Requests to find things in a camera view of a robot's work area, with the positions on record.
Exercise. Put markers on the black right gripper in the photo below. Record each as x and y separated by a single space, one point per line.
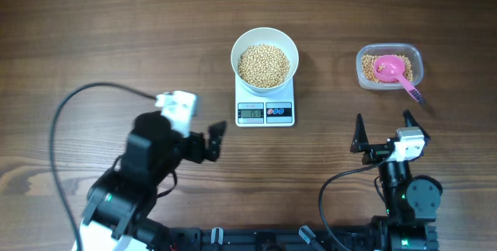
376 152

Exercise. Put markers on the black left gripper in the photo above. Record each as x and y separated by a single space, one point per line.
216 134

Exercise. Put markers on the pink plastic scoop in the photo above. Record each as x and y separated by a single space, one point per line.
394 69

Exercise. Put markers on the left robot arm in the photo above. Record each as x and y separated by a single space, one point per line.
119 202

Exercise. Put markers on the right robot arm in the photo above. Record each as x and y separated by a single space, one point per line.
410 201

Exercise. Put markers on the white digital kitchen scale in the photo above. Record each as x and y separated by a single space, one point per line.
270 109

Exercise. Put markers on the soybeans in bowl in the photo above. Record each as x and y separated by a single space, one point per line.
263 66

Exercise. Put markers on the white bowl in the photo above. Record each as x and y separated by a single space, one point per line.
270 36

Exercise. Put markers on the clear plastic container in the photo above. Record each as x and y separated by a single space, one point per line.
390 49

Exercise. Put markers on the soybeans in container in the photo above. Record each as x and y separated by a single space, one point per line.
368 60

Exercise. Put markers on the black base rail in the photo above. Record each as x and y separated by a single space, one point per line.
366 237

